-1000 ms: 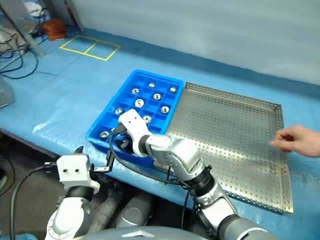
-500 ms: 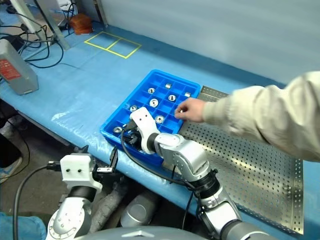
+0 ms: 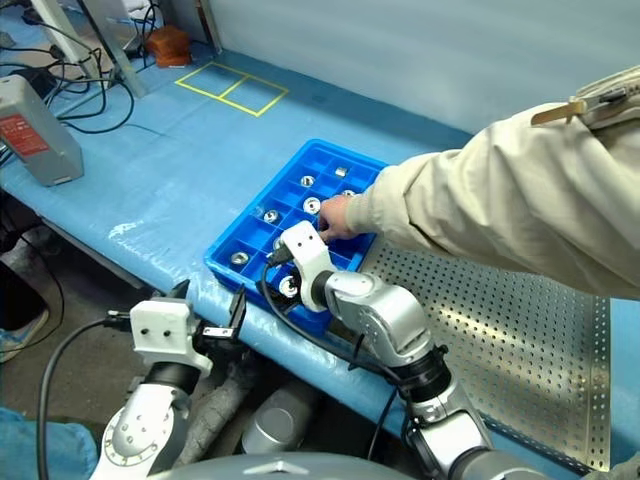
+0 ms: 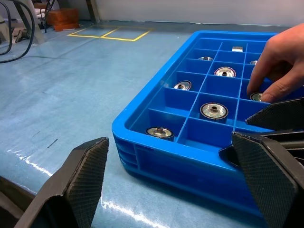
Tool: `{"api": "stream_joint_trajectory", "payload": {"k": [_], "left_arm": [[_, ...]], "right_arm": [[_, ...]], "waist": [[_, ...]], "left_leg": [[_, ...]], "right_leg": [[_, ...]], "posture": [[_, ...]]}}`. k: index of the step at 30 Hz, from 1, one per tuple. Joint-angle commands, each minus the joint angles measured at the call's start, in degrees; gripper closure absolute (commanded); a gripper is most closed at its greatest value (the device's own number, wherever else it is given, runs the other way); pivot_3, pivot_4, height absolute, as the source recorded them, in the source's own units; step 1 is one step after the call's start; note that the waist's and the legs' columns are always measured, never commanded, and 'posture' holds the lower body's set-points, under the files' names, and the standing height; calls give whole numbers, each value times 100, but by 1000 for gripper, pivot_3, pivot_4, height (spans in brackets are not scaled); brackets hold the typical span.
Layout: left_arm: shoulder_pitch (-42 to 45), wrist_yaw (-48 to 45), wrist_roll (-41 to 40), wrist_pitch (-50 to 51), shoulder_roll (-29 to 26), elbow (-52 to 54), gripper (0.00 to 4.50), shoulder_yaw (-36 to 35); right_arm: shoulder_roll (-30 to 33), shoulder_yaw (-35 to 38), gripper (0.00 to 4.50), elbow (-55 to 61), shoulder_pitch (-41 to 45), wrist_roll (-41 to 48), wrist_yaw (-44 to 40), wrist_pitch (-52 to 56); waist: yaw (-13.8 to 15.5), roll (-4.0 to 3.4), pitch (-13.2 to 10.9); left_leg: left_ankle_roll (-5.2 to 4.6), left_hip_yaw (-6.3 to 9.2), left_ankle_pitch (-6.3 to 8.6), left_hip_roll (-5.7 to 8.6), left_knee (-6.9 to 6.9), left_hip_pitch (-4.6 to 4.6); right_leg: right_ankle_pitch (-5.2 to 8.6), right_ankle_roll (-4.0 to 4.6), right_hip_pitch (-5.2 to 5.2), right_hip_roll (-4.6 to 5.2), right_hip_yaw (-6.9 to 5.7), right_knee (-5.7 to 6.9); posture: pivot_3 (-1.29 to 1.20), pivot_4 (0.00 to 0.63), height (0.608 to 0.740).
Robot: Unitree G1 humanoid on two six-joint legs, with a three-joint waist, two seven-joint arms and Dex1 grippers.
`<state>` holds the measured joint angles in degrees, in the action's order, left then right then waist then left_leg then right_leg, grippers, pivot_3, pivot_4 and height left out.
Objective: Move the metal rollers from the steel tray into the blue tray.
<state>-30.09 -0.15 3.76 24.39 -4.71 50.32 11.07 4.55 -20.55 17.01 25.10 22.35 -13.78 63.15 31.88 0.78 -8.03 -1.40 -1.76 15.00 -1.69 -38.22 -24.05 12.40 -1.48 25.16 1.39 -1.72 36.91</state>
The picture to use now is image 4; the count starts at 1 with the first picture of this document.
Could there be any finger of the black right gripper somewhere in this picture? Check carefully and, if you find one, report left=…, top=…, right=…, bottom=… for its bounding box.
left=245, top=96, right=304, bottom=132

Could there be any person's bare hand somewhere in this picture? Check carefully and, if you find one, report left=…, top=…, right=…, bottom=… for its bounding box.
left=246, top=22, right=304, bottom=104

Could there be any grey metal stand leg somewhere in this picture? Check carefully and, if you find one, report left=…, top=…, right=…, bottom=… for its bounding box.
left=85, top=0, right=101, bottom=23
left=13, top=0, right=45, bottom=45

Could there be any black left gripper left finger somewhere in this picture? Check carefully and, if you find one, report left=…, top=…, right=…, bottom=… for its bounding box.
left=14, top=136, right=110, bottom=228

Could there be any orange wooden box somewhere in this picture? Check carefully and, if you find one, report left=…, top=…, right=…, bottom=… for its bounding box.
left=47, top=8, right=80, bottom=32

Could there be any blue compartment tray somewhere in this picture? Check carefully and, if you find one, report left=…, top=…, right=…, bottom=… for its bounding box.
left=111, top=30, right=304, bottom=219

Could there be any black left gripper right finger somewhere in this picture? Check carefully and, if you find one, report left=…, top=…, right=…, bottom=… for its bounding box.
left=218, top=130, right=304, bottom=220

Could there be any black looping floor cable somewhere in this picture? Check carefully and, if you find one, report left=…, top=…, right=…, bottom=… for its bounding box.
left=0, top=0, right=36, bottom=64

